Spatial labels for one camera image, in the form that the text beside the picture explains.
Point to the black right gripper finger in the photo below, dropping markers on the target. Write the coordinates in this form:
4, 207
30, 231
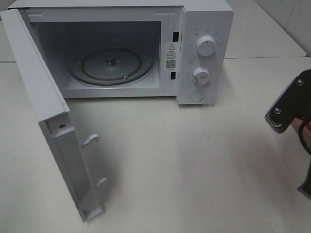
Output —
305, 187

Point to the round white door button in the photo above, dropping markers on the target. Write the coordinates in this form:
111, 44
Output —
197, 95

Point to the white dial knob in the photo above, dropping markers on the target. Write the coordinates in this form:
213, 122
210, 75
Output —
201, 76
206, 45

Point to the white microwave door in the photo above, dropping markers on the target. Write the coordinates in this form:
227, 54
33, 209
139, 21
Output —
52, 112

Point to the bread and lettuce sandwich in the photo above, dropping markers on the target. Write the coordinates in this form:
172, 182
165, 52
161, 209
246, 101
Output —
306, 130

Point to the white rear table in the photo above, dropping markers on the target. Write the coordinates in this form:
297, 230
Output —
254, 34

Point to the white microwave oven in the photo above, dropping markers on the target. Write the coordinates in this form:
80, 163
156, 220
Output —
69, 29

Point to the white warning label sticker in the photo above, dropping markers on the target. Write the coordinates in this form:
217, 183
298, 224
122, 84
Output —
171, 56

